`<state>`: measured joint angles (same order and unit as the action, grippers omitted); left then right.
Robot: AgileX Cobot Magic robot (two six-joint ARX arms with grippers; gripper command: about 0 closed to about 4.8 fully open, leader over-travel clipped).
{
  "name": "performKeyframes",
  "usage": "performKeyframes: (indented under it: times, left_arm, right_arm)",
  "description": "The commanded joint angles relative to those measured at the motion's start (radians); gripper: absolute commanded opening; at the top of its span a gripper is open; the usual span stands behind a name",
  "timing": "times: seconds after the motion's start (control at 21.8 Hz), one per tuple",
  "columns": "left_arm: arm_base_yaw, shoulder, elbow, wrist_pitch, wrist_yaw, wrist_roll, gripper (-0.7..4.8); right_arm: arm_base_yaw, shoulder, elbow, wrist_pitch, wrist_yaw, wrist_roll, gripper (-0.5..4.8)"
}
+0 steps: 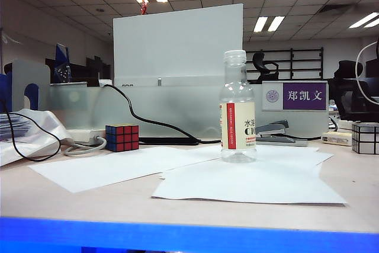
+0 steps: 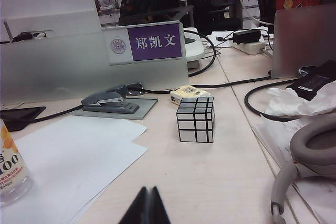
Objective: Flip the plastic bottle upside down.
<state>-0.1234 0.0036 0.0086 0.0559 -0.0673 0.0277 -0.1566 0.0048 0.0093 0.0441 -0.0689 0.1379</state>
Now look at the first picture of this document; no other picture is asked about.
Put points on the black shelf rack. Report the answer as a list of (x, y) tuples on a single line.
[(291, 63)]

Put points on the frosted glass desk partition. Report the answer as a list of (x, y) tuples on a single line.
[(183, 108)]

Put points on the grey stapler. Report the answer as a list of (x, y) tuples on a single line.
[(275, 127)]

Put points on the grey metal bookend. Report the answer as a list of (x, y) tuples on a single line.
[(32, 72)]

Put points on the clear plastic bottle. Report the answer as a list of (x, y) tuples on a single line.
[(237, 122)]

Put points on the white paper sheet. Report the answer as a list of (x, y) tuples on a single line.
[(296, 158), (251, 182), (103, 167)]

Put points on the white printed plastic bag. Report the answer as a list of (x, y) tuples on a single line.
[(44, 128)]

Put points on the black flat monitor base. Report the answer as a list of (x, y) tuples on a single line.
[(165, 141)]

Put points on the purple and white name plate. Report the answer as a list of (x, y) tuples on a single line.
[(305, 96)]

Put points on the blue glass trophy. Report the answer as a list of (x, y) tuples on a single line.
[(61, 57)]

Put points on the white power strip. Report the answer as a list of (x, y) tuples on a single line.
[(86, 135)]

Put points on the dark cabinet row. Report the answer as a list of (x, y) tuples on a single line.
[(89, 67)]

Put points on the blue edge strip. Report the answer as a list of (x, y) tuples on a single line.
[(177, 235)]

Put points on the small white box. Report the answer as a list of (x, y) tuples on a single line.
[(105, 82)]

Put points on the red hanging ornament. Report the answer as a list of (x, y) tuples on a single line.
[(144, 7)]

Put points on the white computer monitor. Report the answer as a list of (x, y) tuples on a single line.
[(177, 42)]

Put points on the grey flat plate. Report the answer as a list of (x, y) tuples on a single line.
[(297, 142)]

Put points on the black mesh office chair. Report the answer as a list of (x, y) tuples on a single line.
[(349, 99)]

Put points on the stack of printed papers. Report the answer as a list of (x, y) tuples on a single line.
[(12, 130)]

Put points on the colourful Rubik's cube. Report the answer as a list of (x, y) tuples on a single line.
[(122, 139)]

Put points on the silver mirror cube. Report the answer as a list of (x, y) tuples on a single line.
[(365, 140)]

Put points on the small black box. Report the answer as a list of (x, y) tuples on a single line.
[(93, 81)]

